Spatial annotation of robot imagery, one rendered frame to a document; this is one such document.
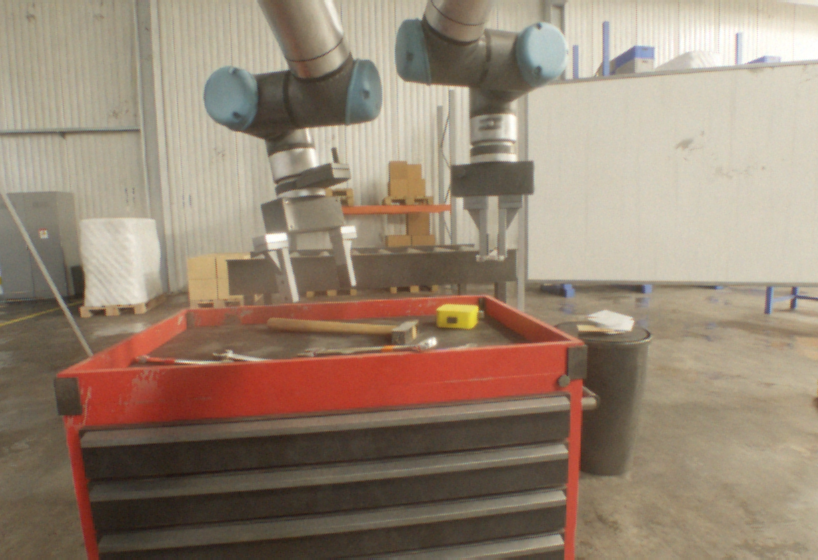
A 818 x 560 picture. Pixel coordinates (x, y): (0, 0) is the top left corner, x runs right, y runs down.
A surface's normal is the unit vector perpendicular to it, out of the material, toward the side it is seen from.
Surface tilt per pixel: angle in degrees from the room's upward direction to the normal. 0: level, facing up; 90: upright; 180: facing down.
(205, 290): 90
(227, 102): 89
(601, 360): 94
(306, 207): 80
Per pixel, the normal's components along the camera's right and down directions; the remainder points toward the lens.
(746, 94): -0.29, 0.13
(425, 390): 0.14, 0.12
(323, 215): 0.83, -0.13
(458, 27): -0.08, 0.91
